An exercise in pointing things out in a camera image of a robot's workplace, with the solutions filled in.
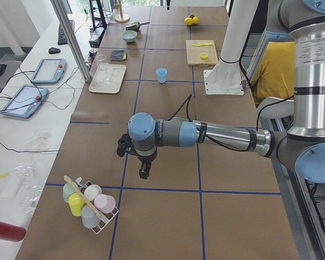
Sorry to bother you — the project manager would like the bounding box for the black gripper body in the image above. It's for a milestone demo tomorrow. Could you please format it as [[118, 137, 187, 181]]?
[[117, 134, 137, 157]]

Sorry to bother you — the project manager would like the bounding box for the lemon slice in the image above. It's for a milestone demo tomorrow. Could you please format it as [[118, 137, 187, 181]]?
[[200, 53, 208, 60]]

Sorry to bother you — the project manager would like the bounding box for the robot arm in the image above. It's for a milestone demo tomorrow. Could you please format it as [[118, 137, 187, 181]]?
[[116, 1, 325, 183]]

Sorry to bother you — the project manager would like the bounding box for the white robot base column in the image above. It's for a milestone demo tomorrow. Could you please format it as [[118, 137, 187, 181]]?
[[204, 0, 259, 95]]

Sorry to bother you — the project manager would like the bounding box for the white cup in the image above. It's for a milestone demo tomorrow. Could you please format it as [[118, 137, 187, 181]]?
[[84, 184, 102, 202]]

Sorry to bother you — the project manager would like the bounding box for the grey cup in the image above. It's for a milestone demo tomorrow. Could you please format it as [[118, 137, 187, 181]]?
[[81, 205, 100, 229]]

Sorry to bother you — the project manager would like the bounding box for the green cup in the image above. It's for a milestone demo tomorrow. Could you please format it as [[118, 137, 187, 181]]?
[[62, 183, 75, 203]]

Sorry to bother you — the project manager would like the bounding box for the yellow cup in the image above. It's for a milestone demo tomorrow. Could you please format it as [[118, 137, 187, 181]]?
[[68, 192, 85, 217]]

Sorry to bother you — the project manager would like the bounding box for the light blue cup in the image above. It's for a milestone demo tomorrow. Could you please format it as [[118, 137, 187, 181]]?
[[155, 68, 168, 83]]

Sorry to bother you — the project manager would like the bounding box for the yellow lemon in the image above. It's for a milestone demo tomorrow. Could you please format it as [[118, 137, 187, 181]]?
[[193, 16, 199, 24], [184, 17, 194, 26]]

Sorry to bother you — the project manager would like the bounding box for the cream bear tray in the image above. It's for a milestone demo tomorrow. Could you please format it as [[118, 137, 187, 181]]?
[[88, 63, 126, 94]]

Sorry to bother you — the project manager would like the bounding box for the clear wine glass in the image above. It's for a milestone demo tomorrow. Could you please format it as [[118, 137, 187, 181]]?
[[96, 54, 112, 84]]

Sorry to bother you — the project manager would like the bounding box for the grey folded cloth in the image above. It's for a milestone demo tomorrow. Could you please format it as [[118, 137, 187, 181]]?
[[110, 50, 127, 61]]

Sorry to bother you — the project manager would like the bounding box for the upper teach pendant tablet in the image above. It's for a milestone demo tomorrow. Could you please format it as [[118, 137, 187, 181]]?
[[30, 58, 67, 85]]

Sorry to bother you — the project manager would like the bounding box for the teach pendant tablet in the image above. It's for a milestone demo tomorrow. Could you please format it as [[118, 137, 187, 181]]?
[[2, 84, 49, 119], [30, 58, 67, 85]]

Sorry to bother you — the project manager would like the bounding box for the green bowl of ice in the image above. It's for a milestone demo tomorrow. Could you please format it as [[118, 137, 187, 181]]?
[[121, 30, 138, 43]]

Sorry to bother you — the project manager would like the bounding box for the lower teach pendant tablet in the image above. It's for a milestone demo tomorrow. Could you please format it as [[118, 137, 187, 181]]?
[[2, 84, 49, 119]]

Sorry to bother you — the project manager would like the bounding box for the wooden cutting board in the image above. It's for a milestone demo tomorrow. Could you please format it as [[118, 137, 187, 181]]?
[[186, 40, 218, 66]]

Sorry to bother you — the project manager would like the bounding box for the black computer mouse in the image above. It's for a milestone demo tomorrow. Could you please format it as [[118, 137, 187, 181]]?
[[48, 47, 61, 54]]

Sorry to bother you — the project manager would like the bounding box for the metal ice scoop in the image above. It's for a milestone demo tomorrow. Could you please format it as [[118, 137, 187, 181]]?
[[125, 21, 150, 31]]

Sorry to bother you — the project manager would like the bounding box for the black keyboard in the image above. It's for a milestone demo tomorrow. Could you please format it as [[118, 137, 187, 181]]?
[[57, 19, 75, 46]]

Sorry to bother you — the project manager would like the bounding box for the wooden mug tree stand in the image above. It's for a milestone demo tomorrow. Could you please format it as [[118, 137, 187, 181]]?
[[114, 0, 130, 23]]

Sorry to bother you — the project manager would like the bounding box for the yellow plastic knife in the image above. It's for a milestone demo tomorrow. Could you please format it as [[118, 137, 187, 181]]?
[[191, 42, 213, 47]]

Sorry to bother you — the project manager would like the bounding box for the red bottle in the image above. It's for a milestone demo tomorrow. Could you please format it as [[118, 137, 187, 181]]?
[[0, 222, 26, 242]]

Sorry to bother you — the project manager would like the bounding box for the person in yellow shirt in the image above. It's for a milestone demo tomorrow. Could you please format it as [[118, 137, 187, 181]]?
[[251, 42, 295, 106]]

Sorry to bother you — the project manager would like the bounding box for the white wire cup rack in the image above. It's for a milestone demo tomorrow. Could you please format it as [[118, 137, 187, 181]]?
[[76, 177, 119, 234]]

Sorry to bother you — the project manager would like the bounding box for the wooden rack handle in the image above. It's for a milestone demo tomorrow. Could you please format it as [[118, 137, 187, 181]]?
[[63, 175, 103, 219]]

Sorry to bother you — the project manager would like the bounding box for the aluminium frame post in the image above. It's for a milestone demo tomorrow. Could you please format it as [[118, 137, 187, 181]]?
[[51, 0, 90, 82]]

